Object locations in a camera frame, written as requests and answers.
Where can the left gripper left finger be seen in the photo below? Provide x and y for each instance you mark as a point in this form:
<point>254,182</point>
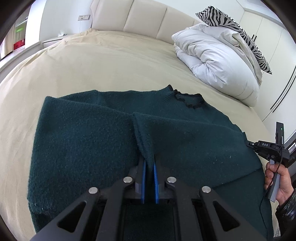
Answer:
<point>140,180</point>

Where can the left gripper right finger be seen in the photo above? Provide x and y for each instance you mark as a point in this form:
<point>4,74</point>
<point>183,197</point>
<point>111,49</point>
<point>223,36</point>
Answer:
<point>159,181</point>

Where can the dark green knit sweater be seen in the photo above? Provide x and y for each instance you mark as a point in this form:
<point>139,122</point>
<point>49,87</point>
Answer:
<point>94,138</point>

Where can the right hand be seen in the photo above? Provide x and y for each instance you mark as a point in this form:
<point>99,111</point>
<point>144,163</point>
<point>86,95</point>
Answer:
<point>285,189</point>

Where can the white wardrobe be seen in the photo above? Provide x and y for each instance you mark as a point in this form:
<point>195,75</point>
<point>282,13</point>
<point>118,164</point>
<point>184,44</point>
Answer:
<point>277,94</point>

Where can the white folded duvet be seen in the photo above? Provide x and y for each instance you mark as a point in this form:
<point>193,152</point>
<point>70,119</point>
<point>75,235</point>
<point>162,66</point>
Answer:
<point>219,57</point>

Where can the beige bed sheet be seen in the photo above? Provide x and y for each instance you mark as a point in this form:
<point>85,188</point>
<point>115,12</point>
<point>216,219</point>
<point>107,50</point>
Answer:
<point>101,60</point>

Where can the cream padded headboard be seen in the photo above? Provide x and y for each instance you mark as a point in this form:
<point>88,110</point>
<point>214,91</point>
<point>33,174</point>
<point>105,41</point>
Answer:
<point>147,18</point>

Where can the white nightstand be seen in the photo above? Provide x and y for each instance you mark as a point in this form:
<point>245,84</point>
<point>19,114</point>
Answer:
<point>49,42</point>

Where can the red box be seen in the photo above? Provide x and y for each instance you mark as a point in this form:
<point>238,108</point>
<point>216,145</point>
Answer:
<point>19,44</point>

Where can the white shelf unit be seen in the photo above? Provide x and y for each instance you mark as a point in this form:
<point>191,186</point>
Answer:
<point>11,37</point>

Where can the wall switch panel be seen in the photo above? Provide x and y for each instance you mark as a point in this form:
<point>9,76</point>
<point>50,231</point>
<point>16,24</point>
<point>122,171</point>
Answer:
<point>83,17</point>

